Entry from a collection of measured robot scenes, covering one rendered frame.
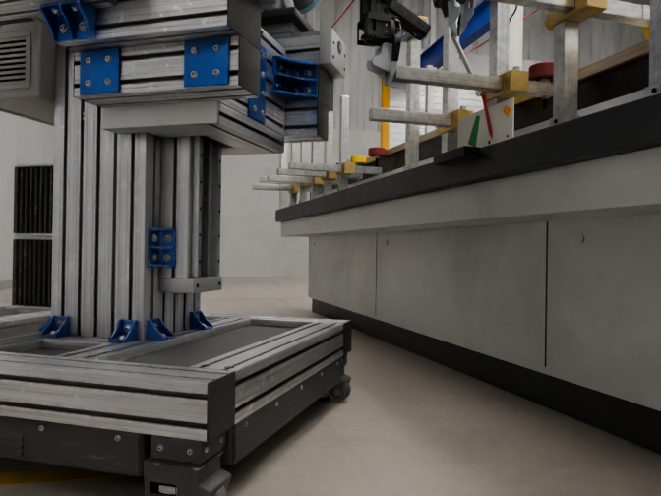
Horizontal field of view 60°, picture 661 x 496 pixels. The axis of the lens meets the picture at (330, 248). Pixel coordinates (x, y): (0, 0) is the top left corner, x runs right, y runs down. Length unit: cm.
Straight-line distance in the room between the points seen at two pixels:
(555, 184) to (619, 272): 28
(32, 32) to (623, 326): 149
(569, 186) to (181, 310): 93
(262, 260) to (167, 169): 775
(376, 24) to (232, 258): 782
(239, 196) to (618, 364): 795
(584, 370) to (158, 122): 116
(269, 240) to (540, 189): 787
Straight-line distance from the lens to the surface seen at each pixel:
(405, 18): 142
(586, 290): 157
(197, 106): 121
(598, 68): 159
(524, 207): 143
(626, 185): 120
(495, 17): 161
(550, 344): 168
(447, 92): 178
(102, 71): 123
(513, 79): 149
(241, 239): 904
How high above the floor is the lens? 43
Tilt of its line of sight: level
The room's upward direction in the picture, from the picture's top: 1 degrees clockwise
